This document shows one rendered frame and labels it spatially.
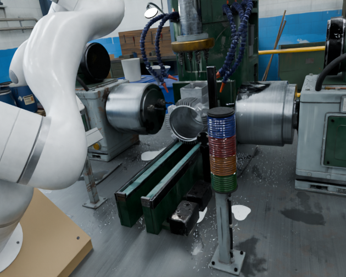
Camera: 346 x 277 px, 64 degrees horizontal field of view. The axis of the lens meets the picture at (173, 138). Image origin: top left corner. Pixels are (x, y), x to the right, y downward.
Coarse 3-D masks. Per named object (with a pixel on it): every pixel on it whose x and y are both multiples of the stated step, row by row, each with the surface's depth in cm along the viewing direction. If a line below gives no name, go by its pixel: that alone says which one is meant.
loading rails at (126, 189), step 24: (192, 144) 131; (144, 168) 101; (168, 168) 111; (192, 168) 107; (120, 192) 87; (144, 192) 97; (168, 192) 91; (120, 216) 91; (144, 216) 86; (168, 216) 92
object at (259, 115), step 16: (240, 96) 102; (256, 96) 100; (272, 96) 97; (288, 96) 96; (240, 112) 101; (256, 112) 99; (272, 112) 96; (288, 112) 95; (240, 128) 103; (256, 128) 100; (272, 128) 98; (288, 128) 96; (256, 144) 109; (272, 144) 104
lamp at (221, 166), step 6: (210, 156) 62; (234, 156) 61; (210, 162) 63; (216, 162) 61; (222, 162) 60; (228, 162) 60; (234, 162) 61; (210, 168) 64; (216, 168) 61; (222, 168) 61; (228, 168) 61; (234, 168) 62; (216, 174) 62; (222, 174) 61; (228, 174) 61
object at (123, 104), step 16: (112, 96) 129; (128, 96) 125; (144, 96) 125; (160, 96) 137; (112, 112) 128; (128, 112) 124; (144, 112) 125; (160, 112) 138; (128, 128) 130; (144, 128) 127; (160, 128) 139
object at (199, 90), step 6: (192, 84) 127; (198, 84) 128; (204, 84) 126; (180, 90) 120; (186, 90) 119; (192, 90) 117; (198, 90) 116; (204, 90) 118; (186, 96) 120; (192, 96) 118; (198, 96) 117; (204, 96) 118; (204, 102) 119
